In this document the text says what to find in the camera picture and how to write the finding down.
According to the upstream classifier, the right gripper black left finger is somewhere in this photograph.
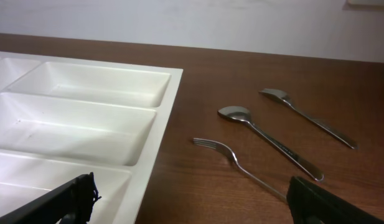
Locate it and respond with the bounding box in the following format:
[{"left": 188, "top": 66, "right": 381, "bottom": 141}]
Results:
[{"left": 0, "top": 172, "right": 101, "bottom": 224}]

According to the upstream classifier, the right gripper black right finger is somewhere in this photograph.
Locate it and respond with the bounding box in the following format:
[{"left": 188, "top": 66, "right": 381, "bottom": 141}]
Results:
[{"left": 286, "top": 176, "right": 384, "bottom": 224}]

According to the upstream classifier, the thin steel fork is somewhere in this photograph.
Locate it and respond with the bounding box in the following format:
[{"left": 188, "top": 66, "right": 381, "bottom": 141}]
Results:
[{"left": 192, "top": 138, "right": 288, "bottom": 205}]

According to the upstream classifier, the white plastic cutlery tray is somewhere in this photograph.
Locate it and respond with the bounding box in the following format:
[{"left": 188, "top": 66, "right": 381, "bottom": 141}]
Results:
[{"left": 0, "top": 52, "right": 182, "bottom": 223}]

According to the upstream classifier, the large steel spoon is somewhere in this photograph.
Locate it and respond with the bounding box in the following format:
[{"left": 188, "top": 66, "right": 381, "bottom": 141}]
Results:
[{"left": 217, "top": 106, "right": 324, "bottom": 182}]

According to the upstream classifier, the steel fork with thick handle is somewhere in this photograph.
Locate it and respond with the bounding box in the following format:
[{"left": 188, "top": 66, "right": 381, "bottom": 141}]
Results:
[{"left": 259, "top": 88, "right": 358, "bottom": 149}]

